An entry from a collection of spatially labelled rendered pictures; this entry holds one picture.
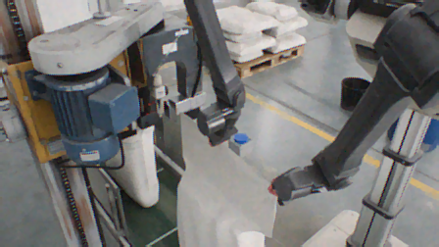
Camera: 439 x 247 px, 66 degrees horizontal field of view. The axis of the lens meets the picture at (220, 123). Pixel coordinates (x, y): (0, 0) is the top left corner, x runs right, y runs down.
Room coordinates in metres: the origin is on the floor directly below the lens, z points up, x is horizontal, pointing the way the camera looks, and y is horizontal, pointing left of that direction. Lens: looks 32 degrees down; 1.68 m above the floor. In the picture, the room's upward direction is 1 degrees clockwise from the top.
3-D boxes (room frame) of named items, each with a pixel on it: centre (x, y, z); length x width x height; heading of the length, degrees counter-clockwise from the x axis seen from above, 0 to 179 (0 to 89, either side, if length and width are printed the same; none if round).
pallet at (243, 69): (4.32, -0.40, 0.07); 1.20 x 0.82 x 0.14; 132
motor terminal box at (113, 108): (0.74, 0.26, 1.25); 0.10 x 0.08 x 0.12; 155
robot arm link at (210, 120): (0.82, 0.00, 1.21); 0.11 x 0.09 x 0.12; 130
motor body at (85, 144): (0.78, 0.36, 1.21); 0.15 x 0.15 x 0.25
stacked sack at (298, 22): (4.37, -0.76, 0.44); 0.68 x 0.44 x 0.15; 130
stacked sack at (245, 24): (3.96, -0.33, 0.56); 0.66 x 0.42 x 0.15; 130
